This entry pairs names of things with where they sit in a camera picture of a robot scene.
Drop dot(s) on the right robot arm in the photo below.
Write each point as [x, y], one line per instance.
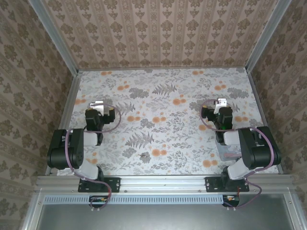
[251, 148]

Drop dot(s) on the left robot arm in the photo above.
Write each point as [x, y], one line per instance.
[76, 148]

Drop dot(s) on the floral table cover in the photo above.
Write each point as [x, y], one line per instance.
[120, 79]

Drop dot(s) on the black connector board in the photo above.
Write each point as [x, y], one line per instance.
[98, 200]
[231, 198]

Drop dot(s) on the grey metal sheet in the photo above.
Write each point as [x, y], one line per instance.
[163, 218]

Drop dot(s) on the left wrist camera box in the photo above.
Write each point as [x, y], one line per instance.
[100, 107]

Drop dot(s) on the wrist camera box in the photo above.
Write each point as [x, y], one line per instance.
[221, 102]
[100, 107]

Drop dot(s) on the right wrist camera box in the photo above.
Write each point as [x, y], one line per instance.
[221, 102]

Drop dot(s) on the aluminium side rail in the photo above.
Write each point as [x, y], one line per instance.
[261, 107]
[65, 119]

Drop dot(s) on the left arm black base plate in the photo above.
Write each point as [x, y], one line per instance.
[112, 184]

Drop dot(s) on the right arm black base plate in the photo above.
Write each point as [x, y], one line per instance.
[212, 184]

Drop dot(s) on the aluminium mounting rail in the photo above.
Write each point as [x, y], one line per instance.
[163, 183]

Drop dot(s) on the aluminium frame post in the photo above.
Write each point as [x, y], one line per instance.
[265, 36]
[56, 36]

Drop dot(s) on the aluminium outer frame bar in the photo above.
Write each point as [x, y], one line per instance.
[34, 210]
[294, 210]

